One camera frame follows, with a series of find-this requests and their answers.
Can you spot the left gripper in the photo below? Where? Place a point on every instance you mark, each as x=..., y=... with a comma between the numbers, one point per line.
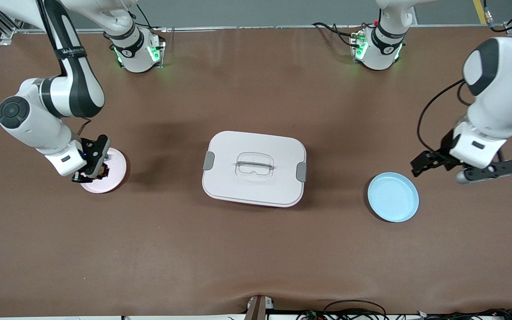
x=445, y=154

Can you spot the white lidded storage box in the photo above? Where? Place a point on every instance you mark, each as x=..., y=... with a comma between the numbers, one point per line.
x=254, y=146

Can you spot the pink round plate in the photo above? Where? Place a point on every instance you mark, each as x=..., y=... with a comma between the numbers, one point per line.
x=114, y=175

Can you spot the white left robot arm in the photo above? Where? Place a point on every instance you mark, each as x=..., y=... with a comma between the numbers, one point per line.
x=505, y=89

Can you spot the light blue round plate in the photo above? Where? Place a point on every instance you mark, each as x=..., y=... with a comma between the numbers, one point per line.
x=393, y=198

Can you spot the brown table mat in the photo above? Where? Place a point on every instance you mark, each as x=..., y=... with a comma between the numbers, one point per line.
x=256, y=258

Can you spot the brown post with bracket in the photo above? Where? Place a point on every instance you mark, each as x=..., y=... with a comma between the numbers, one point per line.
x=258, y=309

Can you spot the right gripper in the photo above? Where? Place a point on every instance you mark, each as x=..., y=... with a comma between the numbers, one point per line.
x=100, y=170

